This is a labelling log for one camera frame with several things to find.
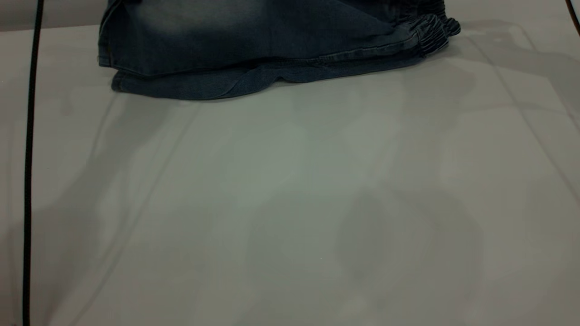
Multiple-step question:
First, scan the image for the blue denim shorts basketball print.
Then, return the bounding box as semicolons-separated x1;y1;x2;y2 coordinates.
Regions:
97;0;462;101

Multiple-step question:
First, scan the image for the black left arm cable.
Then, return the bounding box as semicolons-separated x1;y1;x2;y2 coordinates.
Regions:
22;0;45;326

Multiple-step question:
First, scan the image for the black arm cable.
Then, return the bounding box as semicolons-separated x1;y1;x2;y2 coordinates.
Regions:
22;0;45;326
565;0;580;37

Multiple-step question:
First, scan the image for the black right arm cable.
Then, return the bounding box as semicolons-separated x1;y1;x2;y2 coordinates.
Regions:
565;0;580;37

